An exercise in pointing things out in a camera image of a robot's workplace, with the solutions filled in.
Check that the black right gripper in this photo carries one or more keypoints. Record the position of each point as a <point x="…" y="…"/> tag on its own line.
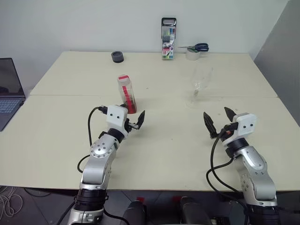
<point x="227" y="131"/>

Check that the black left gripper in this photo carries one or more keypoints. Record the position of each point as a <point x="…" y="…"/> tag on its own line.
<point x="134" y="126"/>

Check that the red and clear bottle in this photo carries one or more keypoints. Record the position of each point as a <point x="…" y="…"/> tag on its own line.
<point x="127" y="96"/>

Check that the red and white bottle cap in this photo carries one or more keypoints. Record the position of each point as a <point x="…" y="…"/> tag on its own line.
<point x="123" y="78"/>

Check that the clear wine glass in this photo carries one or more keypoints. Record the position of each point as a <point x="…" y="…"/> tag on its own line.
<point x="201" y="78"/>

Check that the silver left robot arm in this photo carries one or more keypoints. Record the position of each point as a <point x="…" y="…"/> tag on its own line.
<point x="98" y="164"/>

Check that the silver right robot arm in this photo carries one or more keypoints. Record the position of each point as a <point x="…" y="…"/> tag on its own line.
<point x="253" y="161"/>

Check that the white tape roll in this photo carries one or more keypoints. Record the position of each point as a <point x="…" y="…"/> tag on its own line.
<point x="193" y="55"/>

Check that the marker pen set case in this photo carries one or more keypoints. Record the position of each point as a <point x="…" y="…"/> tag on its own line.
<point x="168" y="44"/>

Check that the grey partition panel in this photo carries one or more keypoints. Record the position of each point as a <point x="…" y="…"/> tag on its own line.
<point x="279" y="58"/>

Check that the small red block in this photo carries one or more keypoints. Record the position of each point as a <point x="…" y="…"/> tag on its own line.
<point x="140" y="199"/>

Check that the dark rounded shape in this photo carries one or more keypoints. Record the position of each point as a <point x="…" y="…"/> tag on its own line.
<point x="134" y="213"/>
<point x="194" y="211"/>

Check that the grey laptop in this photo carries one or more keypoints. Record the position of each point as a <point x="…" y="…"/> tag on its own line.
<point x="9" y="93"/>

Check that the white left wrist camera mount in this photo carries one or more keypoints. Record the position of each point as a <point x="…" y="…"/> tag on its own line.
<point x="116" y="117"/>

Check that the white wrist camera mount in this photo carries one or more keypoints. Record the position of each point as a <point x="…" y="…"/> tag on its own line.
<point x="116" y="117"/>
<point x="246" y="127"/>

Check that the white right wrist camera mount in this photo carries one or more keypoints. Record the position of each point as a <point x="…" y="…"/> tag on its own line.
<point x="246" y="127"/>

